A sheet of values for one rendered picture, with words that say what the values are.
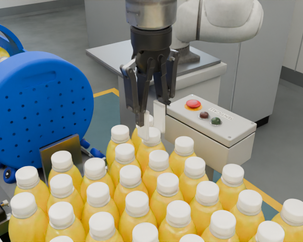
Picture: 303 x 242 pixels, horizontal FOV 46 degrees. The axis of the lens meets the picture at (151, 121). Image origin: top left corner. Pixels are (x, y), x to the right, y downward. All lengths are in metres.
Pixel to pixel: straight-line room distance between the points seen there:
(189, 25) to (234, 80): 1.22
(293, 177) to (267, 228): 1.93
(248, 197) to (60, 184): 0.32
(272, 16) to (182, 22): 1.32
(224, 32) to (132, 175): 0.75
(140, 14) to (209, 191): 0.32
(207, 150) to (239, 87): 1.70
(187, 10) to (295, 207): 0.82
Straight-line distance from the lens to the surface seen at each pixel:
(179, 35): 1.28
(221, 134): 0.78
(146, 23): 0.61
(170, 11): 0.62
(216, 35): 1.28
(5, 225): 0.80
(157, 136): 0.74
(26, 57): 0.84
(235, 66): 2.39
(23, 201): 0.64
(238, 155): 0.83
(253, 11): 1.28
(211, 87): 1.40
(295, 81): 3.70
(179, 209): 0.59
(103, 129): 2.81
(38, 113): 0.87
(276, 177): 2.47
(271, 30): 2.55
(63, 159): 0.71
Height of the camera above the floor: 1.53
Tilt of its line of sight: 32 degrees down
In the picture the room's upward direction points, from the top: straight up
